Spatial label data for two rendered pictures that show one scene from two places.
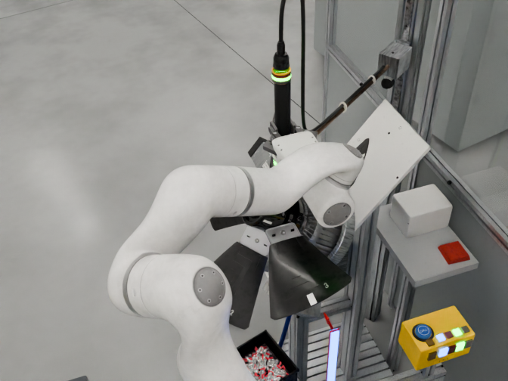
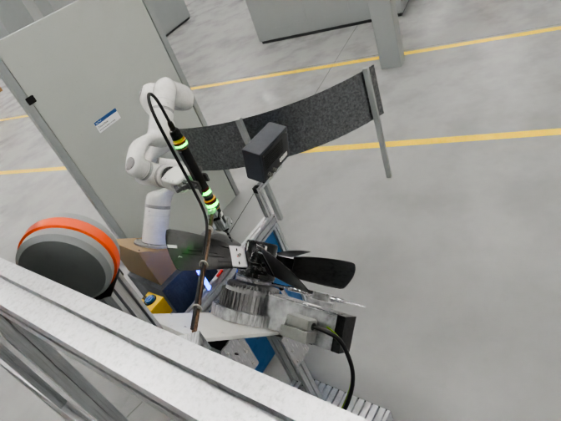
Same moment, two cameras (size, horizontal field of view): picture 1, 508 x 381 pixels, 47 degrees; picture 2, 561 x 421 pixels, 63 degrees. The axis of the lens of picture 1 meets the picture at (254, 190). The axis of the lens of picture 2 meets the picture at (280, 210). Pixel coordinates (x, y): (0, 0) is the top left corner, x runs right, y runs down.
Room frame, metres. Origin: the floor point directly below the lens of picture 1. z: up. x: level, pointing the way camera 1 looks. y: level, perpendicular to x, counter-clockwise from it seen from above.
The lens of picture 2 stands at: (2.47, -0.51, 2.28)
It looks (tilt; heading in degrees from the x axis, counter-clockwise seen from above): 35 degrees down; 153
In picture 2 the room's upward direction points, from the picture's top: 23 degrees counter-clockwise
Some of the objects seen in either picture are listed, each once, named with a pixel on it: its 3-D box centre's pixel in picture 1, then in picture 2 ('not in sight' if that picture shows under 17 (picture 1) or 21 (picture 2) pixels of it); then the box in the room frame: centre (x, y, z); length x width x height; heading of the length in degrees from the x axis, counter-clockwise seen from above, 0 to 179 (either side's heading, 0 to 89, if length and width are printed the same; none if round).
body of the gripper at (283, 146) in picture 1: (298, 154); (179, 178); (1.04, -0.11, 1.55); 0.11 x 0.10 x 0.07; 16
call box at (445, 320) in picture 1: (435, 339); (149, 316); (0.88, -0.46, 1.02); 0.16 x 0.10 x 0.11; 106
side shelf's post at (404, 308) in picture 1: (403, 311); not in sight; (1.41, -0.57, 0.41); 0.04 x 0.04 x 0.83; 16
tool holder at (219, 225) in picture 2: not in sight; (218, 216); (1.15, -0.08, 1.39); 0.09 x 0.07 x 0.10; 141
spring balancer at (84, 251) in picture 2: not in sight; (70, 257); (1.71, -0.53, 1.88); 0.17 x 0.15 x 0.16; 16
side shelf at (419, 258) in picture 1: (418, 237); not in sight; (1.41, -0.57, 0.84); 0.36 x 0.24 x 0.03; 16
